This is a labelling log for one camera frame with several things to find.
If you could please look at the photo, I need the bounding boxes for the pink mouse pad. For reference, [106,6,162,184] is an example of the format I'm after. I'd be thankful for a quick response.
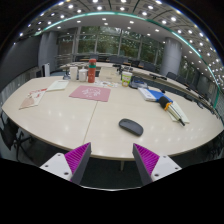
[68,84,112,103]

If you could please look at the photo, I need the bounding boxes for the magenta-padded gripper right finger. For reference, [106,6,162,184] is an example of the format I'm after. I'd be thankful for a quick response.
[132,143,183,186]

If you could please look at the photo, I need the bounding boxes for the black computer mouse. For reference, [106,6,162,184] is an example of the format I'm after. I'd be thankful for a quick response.
[118,118,145,137]

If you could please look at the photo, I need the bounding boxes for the black bag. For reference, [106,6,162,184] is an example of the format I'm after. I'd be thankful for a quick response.
[129,75,149,90]

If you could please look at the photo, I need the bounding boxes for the green printed paper cup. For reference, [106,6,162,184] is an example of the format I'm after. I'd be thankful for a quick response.
[121,70,133,88]

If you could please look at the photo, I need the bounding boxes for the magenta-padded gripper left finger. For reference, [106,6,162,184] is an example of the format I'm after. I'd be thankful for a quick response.
[39,142,92,186]

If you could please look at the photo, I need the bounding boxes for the stack of white paper cups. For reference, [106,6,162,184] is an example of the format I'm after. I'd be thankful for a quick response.
[69,66,79,81]

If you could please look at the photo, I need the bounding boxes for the ceiling lights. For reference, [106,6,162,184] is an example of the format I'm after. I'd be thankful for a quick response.
[13,0,224,84]

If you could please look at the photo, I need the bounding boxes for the red bottle with green band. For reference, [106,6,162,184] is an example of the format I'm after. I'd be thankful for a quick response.
[87,58,97,84]

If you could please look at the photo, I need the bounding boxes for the blue and white book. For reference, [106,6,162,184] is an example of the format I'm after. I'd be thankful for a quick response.
[137,87,174,103]

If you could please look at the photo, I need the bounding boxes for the dark office chairs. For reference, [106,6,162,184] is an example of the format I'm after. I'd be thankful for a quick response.
[74,53,214,101]

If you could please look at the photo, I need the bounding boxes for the pale notebook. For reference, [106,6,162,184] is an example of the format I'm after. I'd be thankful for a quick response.
[165,100,191,125]

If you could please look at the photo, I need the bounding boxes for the beige cardboard box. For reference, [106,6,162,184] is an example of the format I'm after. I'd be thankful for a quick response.
[98,66,122,84]

